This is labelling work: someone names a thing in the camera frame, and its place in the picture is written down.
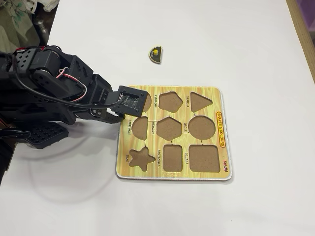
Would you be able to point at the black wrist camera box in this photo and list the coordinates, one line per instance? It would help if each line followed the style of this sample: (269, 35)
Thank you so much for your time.
(133, 100)

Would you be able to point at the grey metal knob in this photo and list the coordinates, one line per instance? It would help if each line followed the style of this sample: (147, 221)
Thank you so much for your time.
(41, 28)

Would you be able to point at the black grid base plate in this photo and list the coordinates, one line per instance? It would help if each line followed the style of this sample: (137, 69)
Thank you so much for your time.
(46, 135)

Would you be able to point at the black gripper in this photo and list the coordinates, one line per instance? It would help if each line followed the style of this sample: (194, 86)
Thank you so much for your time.
(96, 112)

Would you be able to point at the white plastic bag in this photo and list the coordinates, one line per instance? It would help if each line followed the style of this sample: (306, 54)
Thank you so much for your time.
(50, 3)

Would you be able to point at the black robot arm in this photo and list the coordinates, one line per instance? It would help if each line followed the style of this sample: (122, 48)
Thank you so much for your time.
(27, 81)

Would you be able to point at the black semicircle piece yellow pin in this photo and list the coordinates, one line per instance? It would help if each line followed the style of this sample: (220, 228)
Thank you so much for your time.
(157, 58)

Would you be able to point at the floral beige cloth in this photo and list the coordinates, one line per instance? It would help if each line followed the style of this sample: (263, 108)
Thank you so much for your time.
(14, 29)

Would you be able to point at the black table clamp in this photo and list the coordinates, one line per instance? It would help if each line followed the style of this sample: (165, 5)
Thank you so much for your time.
(14, 134)

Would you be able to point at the yellow wooden shape puzzle board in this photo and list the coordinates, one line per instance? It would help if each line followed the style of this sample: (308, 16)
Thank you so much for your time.
(152, 169)

